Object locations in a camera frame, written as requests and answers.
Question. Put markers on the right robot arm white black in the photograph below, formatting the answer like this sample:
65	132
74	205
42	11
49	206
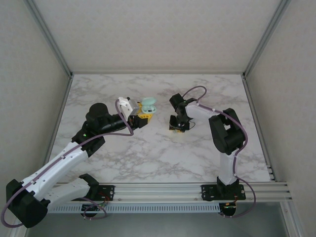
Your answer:
227	133

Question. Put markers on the mint green earbud charging case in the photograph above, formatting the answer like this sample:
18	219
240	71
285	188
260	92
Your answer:
149	101

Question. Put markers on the small circuit board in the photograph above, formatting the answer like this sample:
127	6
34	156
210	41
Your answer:
229	207
92	208

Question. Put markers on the aluminium mounting rail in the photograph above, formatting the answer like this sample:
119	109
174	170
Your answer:
158	192

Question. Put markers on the aluminium frame profile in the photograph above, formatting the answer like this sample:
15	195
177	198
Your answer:
66	93
255	116
266	37
50	37

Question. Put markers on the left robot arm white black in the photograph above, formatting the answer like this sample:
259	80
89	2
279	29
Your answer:
56	165

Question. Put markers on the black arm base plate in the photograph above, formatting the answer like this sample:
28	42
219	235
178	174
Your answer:
108	191
209	192

